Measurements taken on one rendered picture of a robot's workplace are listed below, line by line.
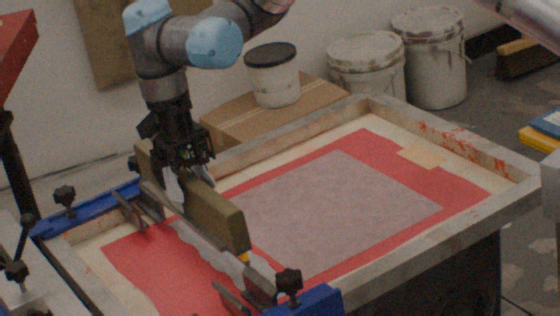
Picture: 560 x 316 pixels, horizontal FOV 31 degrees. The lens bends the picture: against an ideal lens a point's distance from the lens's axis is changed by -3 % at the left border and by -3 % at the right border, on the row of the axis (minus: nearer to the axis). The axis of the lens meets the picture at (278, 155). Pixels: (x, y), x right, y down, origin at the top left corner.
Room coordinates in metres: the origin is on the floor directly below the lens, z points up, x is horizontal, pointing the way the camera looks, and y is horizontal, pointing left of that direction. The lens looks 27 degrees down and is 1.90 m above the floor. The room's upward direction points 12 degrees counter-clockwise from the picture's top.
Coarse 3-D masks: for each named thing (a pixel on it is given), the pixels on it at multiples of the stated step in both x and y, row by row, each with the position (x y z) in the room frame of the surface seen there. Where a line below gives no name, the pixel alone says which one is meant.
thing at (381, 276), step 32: (352, 96) 1.99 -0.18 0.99; (384, 96) 1.95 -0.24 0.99; (288, 128) 1.90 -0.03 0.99; (320, 128) 1.91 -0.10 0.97; (416, 128) 1.82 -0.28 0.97; (448, 128) 1.75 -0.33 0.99; (224, 160) 1.82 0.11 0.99; (256, 160) 1.84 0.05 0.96; (480, 160) 1.64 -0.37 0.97; (512, 160) 1.58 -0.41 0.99; (512, 192) 1.47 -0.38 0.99; (96, 224) 1.69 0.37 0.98; (448, 224) 1.42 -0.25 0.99; (480, 224) 1.41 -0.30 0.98; (64, 256) 1.57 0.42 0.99; (384, 256) 1.36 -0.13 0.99; (416, 256) 1.35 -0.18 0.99; (448, 256) 1.37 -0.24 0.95; (96, 288) 1.44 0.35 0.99; (352, 288) 1.30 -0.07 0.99; (384, 288) 1.32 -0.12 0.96
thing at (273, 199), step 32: (320, 160) 1.80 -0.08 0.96; (352, 160) 1.77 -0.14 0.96; (384, 160) 1.74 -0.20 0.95; (224, 192) 1.75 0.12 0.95; (256, 192) 1.72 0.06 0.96; (288, 192) 1.70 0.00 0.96; (320, 192) 1.67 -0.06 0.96; (352, 192) 1.65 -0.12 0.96; (160, 224) 1.68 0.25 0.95; (256, 224) 1.61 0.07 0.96; (288, 224) 1.58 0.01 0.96; (128, 256) 1.59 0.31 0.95; (160, 256) 1.56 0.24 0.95; (192, 256) 1.54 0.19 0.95
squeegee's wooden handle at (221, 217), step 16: (144, 144) 1.64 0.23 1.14; (144, 160) 1.62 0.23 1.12; (144, 176) 1.64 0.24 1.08; (192, 176) 1.49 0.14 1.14; (192, 192) 1.44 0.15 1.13; (208, 192) 1.42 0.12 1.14; (192, 208) 1.46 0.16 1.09; (208, 208) 1.39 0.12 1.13; (224, 208) 1.36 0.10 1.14; (208, 224) 1.41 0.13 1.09; (224, 224) 1.35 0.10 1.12; (240, 224) 1.35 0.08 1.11; (224, 240) 1.37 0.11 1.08; (240, 240) 1.34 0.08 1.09
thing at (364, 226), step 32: (384, 192) 1.62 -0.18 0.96; (416, 192) 1.60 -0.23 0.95; (448, 192) 1.57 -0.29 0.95; (480, 192) 1.55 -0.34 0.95; (320, 224) 1.56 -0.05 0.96; (352, 224) 1.54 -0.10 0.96; (384, 224) 1.51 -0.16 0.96; (416, 224) 1.49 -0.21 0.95; (288, 256) 1.48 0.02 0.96; (320, 256) 1.46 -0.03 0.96; (352, 256) 1.44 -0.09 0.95; (160, 288) 1.46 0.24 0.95; (192, 288) 1.44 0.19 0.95
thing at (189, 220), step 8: (144, 184) 1.62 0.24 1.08; (152, 184) 1.61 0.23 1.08; (152, 192) 1.58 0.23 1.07; (160, 192) 1.58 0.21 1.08; (160, 200) 1.56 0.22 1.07; (168, 200) 1.54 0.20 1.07; (168, 208) 1.53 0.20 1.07; (184, 216) 1.48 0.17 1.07; (192, 216) 1.47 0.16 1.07; (192, 224) 1.45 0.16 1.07; (200, 224) 1.44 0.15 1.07; (200, 232) 1.42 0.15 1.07; (208, 232) 1.41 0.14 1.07; (208, 240) 1.39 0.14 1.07; (216, 240) 1.38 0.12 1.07; (216, 248) 1.37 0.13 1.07; (224, 248) 1.36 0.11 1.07
